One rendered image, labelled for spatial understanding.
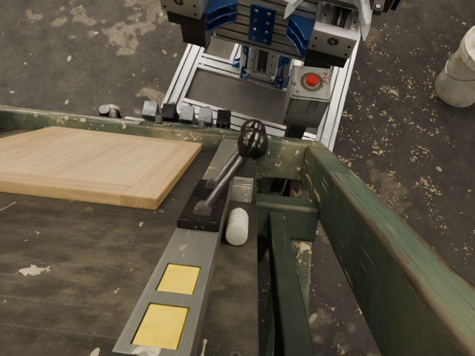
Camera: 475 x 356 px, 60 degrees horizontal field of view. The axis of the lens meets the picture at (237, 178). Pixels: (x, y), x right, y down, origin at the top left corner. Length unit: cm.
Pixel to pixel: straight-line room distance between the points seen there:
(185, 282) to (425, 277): 23
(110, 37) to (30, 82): 52
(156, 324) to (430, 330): 23
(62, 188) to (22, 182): 6
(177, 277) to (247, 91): 177
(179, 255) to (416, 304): 23
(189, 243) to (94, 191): 27
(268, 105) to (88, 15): 129
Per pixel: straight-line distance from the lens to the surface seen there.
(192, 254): 42
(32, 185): 72
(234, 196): 73
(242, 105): 205
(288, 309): 53
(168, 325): 31
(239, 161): 49
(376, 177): 225
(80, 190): 69
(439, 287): 43
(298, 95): 125
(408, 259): 47
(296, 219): 89
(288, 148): 119
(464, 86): 248
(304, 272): 121
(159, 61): 249
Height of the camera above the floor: 196
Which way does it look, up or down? 69 degrees down
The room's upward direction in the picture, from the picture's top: 5 degrees clockwise
